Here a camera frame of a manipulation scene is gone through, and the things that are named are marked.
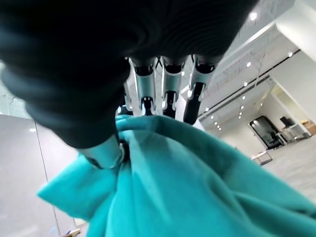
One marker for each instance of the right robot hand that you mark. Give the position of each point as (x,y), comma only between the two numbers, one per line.
(74,61)

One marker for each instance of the teal bed cloth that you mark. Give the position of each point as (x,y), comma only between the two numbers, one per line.
(172,187)

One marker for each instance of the black glass door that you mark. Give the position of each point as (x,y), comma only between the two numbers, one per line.
(262,133)

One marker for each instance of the black office chair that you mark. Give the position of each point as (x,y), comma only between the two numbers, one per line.
(274,138)

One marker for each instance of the black computer monitor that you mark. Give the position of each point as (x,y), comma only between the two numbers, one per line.
(285,121)

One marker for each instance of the white desk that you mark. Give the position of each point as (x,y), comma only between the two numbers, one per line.
(292,132)

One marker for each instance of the cardboard box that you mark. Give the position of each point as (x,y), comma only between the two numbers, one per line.
(309,126)

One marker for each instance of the small white frame stand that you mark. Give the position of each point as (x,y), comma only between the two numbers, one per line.
(263,157)

